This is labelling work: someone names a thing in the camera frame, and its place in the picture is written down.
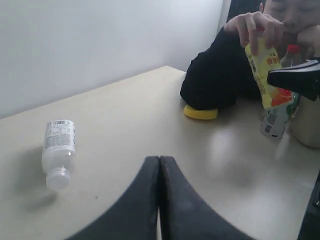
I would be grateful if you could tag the person's head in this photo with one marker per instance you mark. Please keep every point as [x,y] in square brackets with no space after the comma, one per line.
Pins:
[301,17]

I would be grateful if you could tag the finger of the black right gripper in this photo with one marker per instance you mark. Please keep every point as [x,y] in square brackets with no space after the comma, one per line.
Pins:
[303,79]

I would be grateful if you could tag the white floral label bottle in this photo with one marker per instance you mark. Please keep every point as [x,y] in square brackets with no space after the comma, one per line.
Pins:
[59,153]

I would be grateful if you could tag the open human hand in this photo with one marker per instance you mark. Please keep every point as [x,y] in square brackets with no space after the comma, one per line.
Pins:
[249,26]

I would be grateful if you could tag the person's other hand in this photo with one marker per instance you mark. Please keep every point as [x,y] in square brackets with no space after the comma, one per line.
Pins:
[310,37]

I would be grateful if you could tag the green white label bottle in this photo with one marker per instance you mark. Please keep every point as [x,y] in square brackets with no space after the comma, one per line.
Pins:
[275,120]

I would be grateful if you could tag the yellow object at edge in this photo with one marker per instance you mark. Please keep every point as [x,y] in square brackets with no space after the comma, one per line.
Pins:
[204,115]

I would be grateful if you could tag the black sleeved forearm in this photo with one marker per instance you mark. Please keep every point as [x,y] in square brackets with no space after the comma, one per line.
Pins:
[219,76]

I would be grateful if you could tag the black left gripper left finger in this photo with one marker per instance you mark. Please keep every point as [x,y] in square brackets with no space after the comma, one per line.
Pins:
[134,215]

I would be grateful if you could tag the beige round container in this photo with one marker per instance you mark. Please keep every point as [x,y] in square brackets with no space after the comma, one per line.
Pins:
[306,123]

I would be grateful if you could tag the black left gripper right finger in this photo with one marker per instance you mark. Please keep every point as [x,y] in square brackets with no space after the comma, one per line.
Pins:
[184,215]

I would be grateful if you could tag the clear cola bottle red label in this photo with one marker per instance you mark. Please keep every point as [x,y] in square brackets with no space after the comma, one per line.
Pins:
[292,57]

